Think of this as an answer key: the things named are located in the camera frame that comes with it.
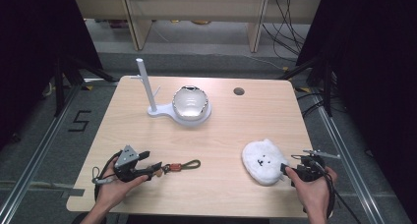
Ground black tripod stand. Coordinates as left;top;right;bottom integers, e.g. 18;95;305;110
52;51;116;118
277;55;335;118

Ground grey tape strip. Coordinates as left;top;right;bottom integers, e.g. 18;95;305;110
59;187;86;199

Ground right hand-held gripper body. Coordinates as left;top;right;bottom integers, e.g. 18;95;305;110
289;148;342;183

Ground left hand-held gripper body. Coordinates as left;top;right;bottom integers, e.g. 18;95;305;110
112;144;153;183

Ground silver cable plug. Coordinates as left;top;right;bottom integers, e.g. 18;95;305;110
91;176;115;186

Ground person's right hand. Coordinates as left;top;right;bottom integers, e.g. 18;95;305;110
284;166;338;216

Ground beige wooden cabinet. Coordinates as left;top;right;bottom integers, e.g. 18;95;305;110
72;0;323;54

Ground person's left hand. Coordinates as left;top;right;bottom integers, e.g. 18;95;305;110
95;158;149;212

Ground white floor cable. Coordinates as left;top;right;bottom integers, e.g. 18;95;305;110
240;52;287;72

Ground green orange lanyard keychain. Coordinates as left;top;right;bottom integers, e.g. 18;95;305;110
161;158;202;175

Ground black curtain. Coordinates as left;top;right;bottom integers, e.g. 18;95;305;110
0;0;103;149
296;0;417;218

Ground aluminium floor rail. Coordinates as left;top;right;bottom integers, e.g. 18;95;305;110
0;84;83;224
313;94;386;224

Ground white hook stand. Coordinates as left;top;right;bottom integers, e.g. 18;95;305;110
130;57;212;127

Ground bundle of black floor cables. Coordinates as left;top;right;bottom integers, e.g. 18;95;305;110
261;0;313;62

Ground white plush bear hat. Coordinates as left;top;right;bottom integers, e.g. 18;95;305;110
241;138;291;187

